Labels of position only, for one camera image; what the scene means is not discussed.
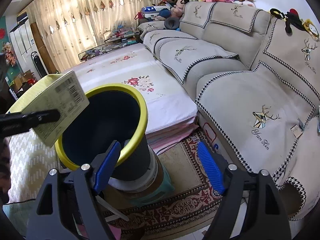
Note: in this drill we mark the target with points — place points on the yellow green carton box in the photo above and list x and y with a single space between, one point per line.
61 92

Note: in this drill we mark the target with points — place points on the black mouse plush toy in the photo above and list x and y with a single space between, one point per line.
290 18

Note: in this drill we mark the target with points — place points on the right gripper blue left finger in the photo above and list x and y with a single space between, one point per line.
104 165

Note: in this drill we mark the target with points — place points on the floral white mattress pad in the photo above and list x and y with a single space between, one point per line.
171 112

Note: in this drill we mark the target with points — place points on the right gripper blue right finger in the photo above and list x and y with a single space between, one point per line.
212 164

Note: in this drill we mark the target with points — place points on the patterned red area rug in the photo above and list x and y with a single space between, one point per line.
191 206

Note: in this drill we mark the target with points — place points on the beige embroidered curtain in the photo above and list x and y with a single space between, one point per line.
69 27

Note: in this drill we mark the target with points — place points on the yellow rimmed dark trash bin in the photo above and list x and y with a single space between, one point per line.
115 112

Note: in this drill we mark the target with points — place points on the beige sectional sofa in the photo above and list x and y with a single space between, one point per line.
256 88

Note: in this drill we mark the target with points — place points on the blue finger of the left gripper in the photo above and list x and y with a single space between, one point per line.
17 123

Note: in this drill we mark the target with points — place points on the white cabinet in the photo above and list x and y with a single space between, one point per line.
23 44

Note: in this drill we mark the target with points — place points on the dark neck pillow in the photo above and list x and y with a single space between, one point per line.
172 23

